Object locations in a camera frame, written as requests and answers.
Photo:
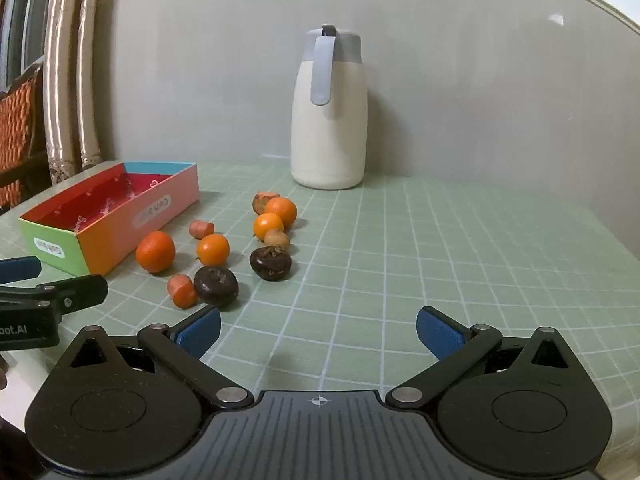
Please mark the small orange tangerine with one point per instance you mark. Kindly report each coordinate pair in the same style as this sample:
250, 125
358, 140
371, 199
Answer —
213, 250
281, 211
268, 225

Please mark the white thermos jug grey lid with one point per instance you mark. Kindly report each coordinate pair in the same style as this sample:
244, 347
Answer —
327, 125

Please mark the orange red sausage piece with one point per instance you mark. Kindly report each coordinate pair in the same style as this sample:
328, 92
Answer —
201, 229
182, 291

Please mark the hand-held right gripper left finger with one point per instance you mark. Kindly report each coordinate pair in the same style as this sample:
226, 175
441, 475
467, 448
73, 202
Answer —
200, 332

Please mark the dark window frame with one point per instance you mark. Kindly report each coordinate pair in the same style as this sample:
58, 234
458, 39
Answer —
22, 15

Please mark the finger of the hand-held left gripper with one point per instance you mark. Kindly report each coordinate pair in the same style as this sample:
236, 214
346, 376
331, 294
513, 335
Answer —
75, 290
20, 268

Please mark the beige striped curtain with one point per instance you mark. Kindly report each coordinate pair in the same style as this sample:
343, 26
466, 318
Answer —
65, 85

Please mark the brown fruit with orange top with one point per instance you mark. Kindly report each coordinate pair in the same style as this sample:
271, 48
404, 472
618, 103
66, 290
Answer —
261, 203

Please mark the large orange tangerine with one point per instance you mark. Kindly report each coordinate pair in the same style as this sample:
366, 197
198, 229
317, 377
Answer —
155, 252

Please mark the green grid tablecloth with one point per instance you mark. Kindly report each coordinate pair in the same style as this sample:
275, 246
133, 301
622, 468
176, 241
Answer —
380, 260

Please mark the small light brown fruit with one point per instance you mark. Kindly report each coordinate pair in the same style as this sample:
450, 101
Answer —
277, 239

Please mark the dark brown mangosteen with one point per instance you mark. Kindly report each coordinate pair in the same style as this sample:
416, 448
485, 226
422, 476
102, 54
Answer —
216, 286
270, 263

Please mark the colourful cardboard box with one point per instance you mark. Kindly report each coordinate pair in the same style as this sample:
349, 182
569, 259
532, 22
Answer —
120, 220

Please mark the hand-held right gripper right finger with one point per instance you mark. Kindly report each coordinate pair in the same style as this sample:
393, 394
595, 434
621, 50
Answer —
440, 332

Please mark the wooden chair orange woven back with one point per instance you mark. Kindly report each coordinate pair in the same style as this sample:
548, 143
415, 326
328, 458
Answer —
17, 125

